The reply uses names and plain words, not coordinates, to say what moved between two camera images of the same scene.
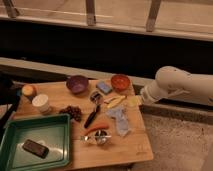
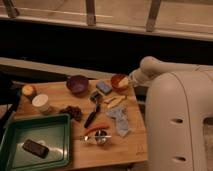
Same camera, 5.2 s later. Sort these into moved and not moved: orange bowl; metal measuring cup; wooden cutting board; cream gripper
Moved: cream gripper
Not moved: orange bowl; metal measuring cup; wooden cutting board
